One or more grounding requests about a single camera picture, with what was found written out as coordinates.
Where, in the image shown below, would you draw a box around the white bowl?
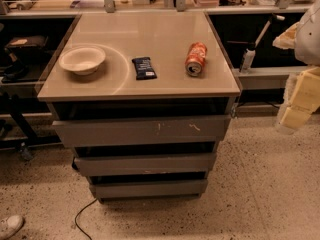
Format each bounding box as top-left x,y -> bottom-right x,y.
59,46 -> 106,75

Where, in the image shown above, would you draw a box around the grey bottom drawer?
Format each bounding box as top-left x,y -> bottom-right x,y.
89,179 -> 208,199

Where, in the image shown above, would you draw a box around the black stand with caster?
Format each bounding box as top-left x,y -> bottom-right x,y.
0,93 -> 60,161

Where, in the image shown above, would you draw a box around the orange soda can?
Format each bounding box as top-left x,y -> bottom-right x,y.
185,42 -> 207,77

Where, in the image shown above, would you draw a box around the white handheld tool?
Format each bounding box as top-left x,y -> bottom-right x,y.
239,14 -> 285,73

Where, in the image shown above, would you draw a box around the white shoe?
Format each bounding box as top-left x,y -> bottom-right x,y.
0,215 -> 24,240

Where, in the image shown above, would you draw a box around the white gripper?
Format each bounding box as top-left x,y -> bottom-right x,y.
275,67 -> 320,133

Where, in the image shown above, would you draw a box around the grey drawer cabinet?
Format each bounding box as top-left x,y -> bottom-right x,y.
37,10 -> 242,204

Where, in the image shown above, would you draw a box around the dark blue snack bar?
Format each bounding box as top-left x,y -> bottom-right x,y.
132,57 -> 157,80

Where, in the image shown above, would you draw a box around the black floor cable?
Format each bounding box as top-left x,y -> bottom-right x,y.
74,198 -> 99,240

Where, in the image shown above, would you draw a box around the grey top drawer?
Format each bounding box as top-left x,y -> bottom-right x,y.
53,115 -> 231,147

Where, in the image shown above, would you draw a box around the grey drawer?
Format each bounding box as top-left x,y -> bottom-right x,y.
75,152 -> 216,176
53,115 -> 231,147
89,179 -> 208,199

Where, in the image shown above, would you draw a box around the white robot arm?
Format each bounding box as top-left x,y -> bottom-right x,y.
272,0 -> 320,134

